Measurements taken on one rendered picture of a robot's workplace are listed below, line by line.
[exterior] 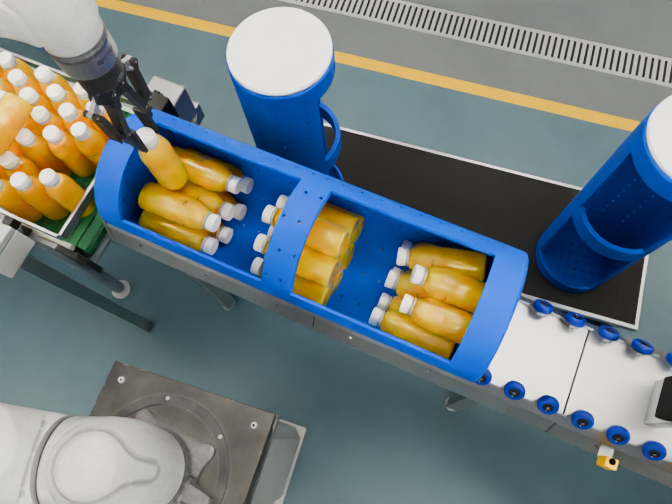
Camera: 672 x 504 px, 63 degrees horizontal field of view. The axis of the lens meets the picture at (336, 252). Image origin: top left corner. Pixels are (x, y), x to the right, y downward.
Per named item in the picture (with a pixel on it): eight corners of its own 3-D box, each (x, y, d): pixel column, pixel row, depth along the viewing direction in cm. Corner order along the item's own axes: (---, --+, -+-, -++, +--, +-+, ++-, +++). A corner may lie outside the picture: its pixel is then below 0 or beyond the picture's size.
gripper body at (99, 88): (96, 88, 82) (122, 122, 90) (126, 45, 84) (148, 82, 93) (55, 72, 83) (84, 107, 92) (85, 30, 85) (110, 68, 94)
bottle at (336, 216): (361, 221, 122) (294, 195, 125) (358, 214, 115) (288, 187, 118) (349, 248, 121) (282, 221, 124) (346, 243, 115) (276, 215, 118)
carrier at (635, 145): (542, 215, 218) (527, 281, 209) (652, 78, 135) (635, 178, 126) (615, 234, 214) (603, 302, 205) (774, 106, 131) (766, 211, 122)
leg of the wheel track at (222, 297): (231, 312, 226) (185, 268, 167) (219, 307, 227) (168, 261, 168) (238, 300, 228) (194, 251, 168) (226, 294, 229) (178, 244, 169)
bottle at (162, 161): (194, 182, 121) (170, 144, 105) (167, 196, 120) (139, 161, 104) (180, 159, 123) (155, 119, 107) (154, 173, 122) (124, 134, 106)
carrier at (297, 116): (296, 237, 219) (357, 204, 223) (256, 116, 137) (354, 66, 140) (264, 182, 228) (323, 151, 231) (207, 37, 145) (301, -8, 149)
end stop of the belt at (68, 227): (66, 239, 136) (60, 235, 134) (64, 238, 137) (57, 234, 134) (147, 112, 148) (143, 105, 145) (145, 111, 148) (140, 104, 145)
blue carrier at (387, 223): (463, 394, 119) (497, 368, 93) (124, 244, 134) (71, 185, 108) (503, 282, 129) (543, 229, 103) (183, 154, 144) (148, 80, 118)
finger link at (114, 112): (117, 88, 89) (111, 94, 88) (135, 135, 98) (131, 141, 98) (96, 81, 89) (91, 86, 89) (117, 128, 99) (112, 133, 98)
